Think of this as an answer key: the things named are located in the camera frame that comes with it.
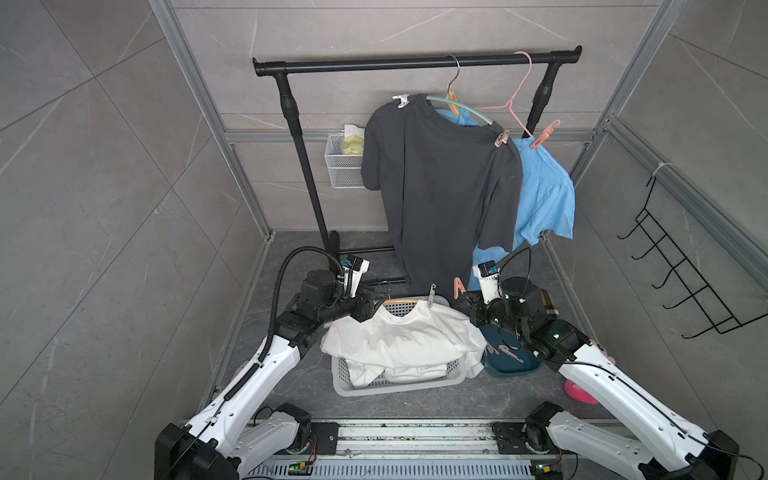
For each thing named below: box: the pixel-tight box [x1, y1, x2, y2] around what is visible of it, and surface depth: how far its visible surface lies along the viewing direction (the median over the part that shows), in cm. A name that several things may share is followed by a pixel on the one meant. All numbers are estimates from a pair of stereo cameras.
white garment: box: [320, 300, 488, 388], surface depth 81 cm
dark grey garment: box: [361, 94, 523, 297], surface depth 75 cm
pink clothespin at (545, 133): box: [530, 119, 561, 149], surface depth 65 cm
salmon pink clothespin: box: [453, 276, 466, 300], surface depth 76 cm
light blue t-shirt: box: [436, 109, 575, 291], surface depth 73 cm
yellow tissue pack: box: [342, 124, 365, 155], surface depth 87 cm
